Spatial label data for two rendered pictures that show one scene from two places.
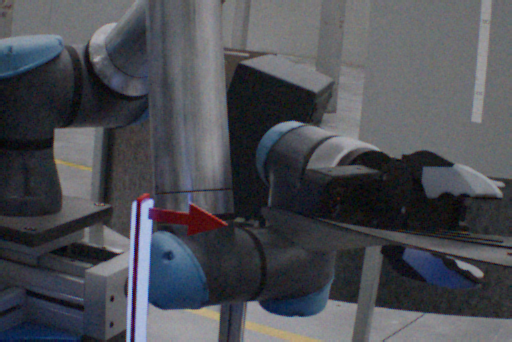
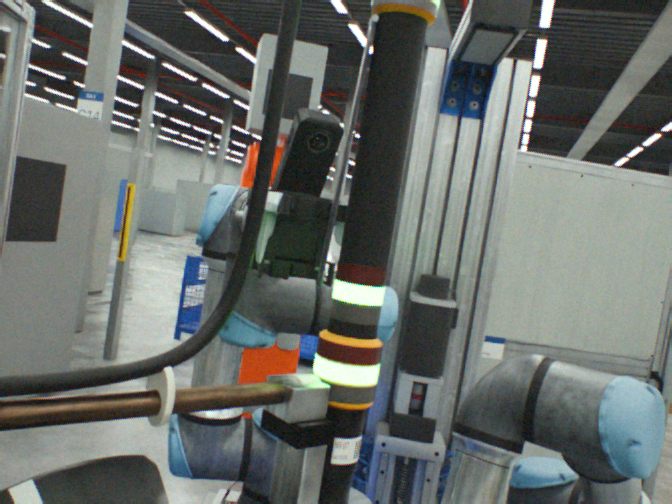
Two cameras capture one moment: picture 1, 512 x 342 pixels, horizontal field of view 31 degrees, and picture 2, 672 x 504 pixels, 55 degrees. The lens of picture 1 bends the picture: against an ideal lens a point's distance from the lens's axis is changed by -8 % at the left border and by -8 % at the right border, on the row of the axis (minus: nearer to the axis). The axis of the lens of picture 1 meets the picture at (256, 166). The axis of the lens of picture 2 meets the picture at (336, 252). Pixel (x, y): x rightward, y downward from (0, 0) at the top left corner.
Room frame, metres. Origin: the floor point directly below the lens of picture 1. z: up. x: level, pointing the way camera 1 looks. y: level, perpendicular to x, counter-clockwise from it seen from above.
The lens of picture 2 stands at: (0.50, -0.67, 1.66)
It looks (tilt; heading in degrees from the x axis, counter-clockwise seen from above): 3 degrees down; 74
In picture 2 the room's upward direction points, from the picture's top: 9 degrees clockwise
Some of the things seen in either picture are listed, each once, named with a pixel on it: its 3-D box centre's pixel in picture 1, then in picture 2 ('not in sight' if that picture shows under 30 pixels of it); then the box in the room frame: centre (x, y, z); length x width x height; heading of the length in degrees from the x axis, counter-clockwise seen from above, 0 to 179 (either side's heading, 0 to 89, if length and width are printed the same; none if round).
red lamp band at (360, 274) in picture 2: not in sight; (361, 272); (0.64, -0.27, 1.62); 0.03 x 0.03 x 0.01
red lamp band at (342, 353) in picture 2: not in sight; (349, 348); (0.64, -0.27, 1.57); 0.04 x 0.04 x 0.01
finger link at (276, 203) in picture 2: not in sight; (267, 228); (0.59, -0.15, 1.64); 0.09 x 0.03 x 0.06; 70
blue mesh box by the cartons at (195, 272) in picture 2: not in sight; (236, 299); (1.54, 7.05, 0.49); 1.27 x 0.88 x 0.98; 59
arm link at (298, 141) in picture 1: (309, 167); not in sight; (0.99, -0.05, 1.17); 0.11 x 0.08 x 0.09; 28
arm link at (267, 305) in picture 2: not in sight; (264, 300); (0.64, 0.11, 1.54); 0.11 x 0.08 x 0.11; 177
